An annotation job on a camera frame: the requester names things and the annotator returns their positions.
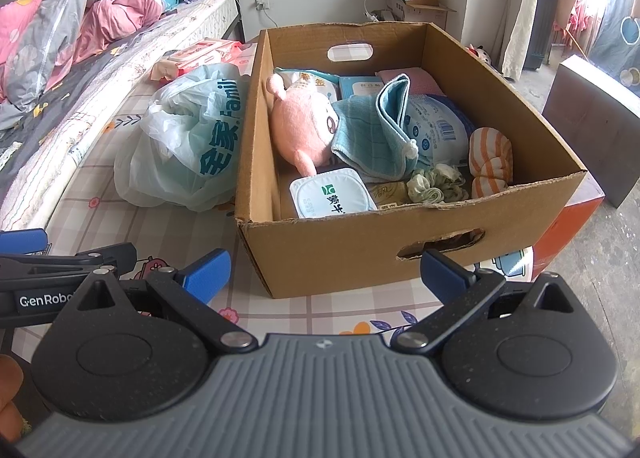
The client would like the pink plush toy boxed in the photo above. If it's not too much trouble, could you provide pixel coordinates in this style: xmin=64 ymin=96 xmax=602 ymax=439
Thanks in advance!
xmin=265 ymin=72 xmax=341 ymax=176

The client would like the white round lid container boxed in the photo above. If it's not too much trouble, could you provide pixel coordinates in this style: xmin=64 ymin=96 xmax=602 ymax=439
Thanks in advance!
xmin=289 ymin=167 xmax=378 ymax=219

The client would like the white quilted mattress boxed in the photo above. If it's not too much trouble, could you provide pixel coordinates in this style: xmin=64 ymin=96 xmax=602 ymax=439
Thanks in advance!
xmin=0 ymin=0 xmax=241 ymax=234

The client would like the white green plastic bag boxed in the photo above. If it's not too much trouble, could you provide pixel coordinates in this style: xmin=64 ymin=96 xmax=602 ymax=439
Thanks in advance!
xmin=114 ymin=63 xmax=251 ymax=213

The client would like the checked floral mat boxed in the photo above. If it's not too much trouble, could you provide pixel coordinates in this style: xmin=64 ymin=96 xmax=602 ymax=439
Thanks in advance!
xmin=0 ymin=36 xmax=538 ymax=339

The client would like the orange white striped cloth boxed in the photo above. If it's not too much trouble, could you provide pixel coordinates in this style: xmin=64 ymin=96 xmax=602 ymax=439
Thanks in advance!
xmin=467 ymin=125 xmax=514 ymax=200

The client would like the person's left hand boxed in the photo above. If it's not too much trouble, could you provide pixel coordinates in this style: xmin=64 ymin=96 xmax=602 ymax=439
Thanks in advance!
xmin=0 ymin=354 xmax=26 ymax=445

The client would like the open printed cardboard box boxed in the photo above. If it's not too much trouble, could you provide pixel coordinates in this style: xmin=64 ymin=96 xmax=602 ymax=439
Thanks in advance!
xmin=372 ymin=0 xmax=458 ymax=32

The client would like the flat printed carton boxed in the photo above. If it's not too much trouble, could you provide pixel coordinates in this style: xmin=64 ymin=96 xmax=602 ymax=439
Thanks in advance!
xmin=530 ymin=171 xmax=606 ymax=284

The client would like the teal towel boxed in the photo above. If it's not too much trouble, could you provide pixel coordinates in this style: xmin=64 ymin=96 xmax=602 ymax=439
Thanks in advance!
xmin=330 ymin=76 xmax=421 ymax=181

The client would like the pink sponge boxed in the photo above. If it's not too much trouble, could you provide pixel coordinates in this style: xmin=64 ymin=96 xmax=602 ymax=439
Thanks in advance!
xmin=375 ymin=66 xmax=436 ymax=96

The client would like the pink wet wipes pack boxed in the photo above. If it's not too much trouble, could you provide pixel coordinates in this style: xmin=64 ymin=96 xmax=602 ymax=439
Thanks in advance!
xmin=167 ymin=37 xmax=246 ymax=70

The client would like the blue bandage box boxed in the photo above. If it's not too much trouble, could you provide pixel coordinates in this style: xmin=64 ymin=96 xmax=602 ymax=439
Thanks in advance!
xmin=339 ymin=76 xmax=386 ymax=102

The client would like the large brown cardboard box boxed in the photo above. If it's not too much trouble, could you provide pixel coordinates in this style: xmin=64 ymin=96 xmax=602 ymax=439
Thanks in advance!
xmin=234 ymin=21 xmax=588 ymax=300

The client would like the cream curtain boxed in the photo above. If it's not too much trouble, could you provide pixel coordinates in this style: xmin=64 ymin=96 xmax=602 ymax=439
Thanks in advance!
xmin=501 ymin=0 xmax=543 ymax=82

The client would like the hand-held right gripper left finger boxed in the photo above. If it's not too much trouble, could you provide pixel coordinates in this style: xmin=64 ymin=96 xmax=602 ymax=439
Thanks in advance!
xmin=77 ymin=248 xmax=254 ymax=353

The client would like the black tower appliance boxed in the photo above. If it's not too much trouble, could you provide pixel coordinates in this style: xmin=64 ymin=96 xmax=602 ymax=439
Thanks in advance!
xmin=522 ymin=0 xmax=563 ymax=72

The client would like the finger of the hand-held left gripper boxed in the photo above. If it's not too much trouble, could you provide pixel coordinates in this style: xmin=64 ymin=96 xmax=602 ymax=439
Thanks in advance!
xmin=0 ymin=229 xmax=49 ymax=255
xmin=0 ymin=242 xmax=139 ymax=284

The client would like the grey pink floral quilt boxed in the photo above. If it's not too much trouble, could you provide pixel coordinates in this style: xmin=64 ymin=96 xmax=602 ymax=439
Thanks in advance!
xmin=0 ymin=0 xmax=166 ymax=179

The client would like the green scrunchie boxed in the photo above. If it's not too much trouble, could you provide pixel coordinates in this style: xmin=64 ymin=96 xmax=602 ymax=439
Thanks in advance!
xmin=406 ymin=171 xmax=445 ymax=205

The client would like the gold packet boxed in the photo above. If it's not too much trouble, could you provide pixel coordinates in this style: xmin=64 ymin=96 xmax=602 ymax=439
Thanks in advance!
xmin=365 ymin=179 xmax=412 ymax=211

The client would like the pale floral scrunchie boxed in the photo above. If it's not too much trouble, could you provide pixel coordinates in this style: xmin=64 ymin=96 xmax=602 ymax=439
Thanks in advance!
xmin=432 ymin=163 xmax=469 ymax=201

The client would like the blue printed hanging cloth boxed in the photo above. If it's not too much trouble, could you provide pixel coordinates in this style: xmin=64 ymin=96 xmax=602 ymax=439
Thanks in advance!
xmin=590 ymin=0 xmax=640 ymax=95

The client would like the blue white soft pack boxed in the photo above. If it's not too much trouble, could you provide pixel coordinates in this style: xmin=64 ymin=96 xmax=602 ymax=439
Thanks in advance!
xmin=402 ymin=93 xmax=476 ymax=164

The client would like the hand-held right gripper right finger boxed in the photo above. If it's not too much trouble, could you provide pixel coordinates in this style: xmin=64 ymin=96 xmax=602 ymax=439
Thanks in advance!
xmin=392 ymin=249 xmax=576 ymax=354

